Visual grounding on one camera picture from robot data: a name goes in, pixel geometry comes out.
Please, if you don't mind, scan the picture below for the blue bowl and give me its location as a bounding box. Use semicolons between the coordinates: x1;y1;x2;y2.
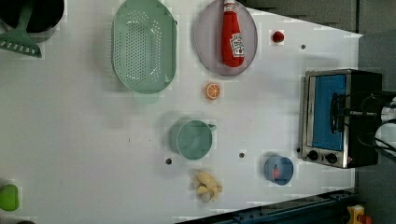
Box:
263;156;294;186

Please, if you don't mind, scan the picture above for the grey round plate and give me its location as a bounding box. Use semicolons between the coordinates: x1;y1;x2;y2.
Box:
194;0;258;76

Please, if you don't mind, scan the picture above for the yellow red toy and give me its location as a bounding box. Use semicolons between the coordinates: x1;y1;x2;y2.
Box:
347;205;373;224

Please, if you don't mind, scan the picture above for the green perforated colander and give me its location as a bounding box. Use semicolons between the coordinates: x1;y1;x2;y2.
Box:
112;0;177;94

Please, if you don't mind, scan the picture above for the silver black toaster oven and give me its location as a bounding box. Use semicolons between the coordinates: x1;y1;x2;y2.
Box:
298;69;382;169

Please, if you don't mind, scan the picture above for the lime green object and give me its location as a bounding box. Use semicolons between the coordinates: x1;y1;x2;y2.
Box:
0;184;20;212

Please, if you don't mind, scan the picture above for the green measuring cup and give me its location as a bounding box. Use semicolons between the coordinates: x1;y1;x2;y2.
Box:
169;119;217;161

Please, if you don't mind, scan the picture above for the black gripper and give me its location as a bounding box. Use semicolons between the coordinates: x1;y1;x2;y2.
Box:
344;91;395;124

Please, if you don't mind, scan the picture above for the red ketchup bottle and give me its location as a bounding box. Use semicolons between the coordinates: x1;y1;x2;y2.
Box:
221;0;245;67

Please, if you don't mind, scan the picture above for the peeled banana toy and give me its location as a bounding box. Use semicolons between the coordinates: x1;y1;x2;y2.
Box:
193;171;223;203

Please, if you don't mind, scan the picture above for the black cylindrical utensil holder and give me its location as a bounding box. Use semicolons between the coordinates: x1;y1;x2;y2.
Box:
0;0;66;42

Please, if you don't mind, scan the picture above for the loose red strawberry toy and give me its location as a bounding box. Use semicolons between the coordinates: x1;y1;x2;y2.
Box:
272;31;284;43

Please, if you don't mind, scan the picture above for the strawberry toy in bowl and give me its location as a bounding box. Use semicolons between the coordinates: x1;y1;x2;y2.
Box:
273;167;279;179

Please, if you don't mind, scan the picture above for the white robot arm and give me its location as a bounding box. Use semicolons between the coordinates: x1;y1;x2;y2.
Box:
344;91;395;161

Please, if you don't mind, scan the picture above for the orange slice toy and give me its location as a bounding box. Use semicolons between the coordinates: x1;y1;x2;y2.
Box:
205;83;221;100

